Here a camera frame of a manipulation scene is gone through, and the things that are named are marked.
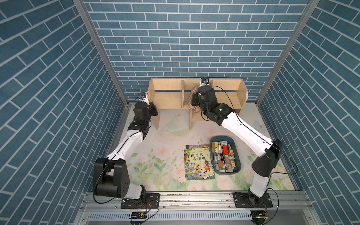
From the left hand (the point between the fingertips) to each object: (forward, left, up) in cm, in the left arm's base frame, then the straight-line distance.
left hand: (157, 101), depth 84 cm
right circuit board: (-55, -55, -27) cm, 82 cm away
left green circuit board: (-54, +7, -31) cm, 62 cm away
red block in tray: (-19, -44, -24) cm, 54 cm away
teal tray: (-23, -43, -25) cm, 55 cm away
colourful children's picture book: (-28, -26, -26) cm, 46 cm away
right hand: (-2, -24, +9) cm, 26 cm away
